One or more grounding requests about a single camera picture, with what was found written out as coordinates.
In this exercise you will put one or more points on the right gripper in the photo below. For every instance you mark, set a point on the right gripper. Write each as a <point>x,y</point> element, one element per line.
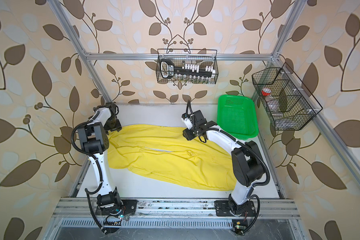
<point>186,132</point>

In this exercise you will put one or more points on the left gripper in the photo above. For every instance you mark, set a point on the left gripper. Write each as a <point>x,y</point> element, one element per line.
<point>117,127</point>

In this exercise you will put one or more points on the yellow trousers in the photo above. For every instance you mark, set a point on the yellow trousers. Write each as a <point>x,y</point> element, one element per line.
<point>163,154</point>

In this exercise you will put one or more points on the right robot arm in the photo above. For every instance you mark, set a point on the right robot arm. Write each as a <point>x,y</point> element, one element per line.
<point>249,168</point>

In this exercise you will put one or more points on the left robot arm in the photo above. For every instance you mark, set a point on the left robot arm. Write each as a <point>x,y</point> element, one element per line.
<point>91,138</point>

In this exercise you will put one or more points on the green plastic basket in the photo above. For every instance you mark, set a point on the green plastic basket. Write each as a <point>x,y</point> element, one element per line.
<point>237,116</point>

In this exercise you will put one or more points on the black tool with white pegs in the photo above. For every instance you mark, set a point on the black tool with white pegs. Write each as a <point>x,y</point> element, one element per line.
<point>167,69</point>

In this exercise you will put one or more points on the red capped bottle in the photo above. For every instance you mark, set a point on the red capped bottle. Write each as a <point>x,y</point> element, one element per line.
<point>267,94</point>

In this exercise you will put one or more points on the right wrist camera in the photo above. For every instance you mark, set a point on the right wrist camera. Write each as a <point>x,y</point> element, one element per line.
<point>188,120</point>

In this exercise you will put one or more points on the black wire basket centre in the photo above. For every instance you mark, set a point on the black wire basket centre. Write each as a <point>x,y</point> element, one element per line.
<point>203,57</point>

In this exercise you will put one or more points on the black wire basket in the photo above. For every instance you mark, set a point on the black wire basket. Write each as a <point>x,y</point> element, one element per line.
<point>203,57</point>
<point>294,105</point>

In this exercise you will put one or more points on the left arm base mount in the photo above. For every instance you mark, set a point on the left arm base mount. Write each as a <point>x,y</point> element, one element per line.
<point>126,208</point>

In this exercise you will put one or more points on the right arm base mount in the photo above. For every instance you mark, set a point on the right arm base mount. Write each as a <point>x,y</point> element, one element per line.
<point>227,208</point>

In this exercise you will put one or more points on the black wire basket right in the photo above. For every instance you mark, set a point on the black wire basket right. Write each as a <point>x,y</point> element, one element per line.
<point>294,105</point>

